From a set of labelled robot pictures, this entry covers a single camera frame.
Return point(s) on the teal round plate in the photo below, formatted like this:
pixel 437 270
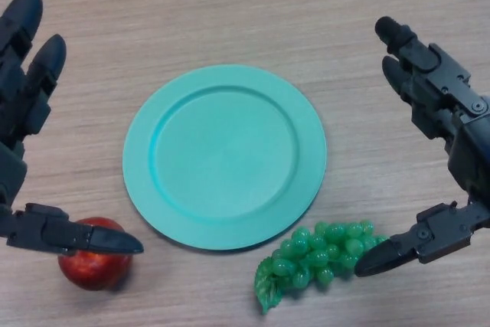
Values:
pixel 226 158

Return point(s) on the green plastic grape bunch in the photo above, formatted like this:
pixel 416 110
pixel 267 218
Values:
pixel 314 254

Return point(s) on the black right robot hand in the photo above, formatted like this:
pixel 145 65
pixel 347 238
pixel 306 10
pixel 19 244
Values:
pixel 472 151

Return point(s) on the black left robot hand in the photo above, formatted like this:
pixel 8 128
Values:
pixel 30 108

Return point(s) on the red apple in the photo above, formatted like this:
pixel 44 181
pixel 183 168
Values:
pixel 95 271

